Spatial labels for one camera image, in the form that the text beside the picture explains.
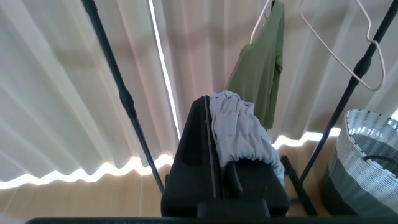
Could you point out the pale grey garment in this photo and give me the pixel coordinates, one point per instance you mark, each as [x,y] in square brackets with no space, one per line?
[239,130]

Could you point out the green long-sleeved shirt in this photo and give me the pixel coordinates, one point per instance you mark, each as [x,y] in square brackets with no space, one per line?
[258,71]

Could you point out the black clothes rack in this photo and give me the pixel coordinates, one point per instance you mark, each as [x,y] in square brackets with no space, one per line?
[126,99]

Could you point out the beige curtain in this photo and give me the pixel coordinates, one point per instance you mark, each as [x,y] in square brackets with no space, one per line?
[62,93]

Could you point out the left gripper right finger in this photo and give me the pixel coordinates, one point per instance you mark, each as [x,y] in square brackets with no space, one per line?
[261,189]

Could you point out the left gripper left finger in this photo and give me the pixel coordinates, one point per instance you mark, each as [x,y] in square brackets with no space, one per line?
[189,180]

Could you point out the pink clothes hanger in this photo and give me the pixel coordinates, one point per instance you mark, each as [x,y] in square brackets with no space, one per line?
[335,57]
[256,21]

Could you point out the white laundry basket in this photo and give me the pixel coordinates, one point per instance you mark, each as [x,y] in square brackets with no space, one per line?
[357,161]

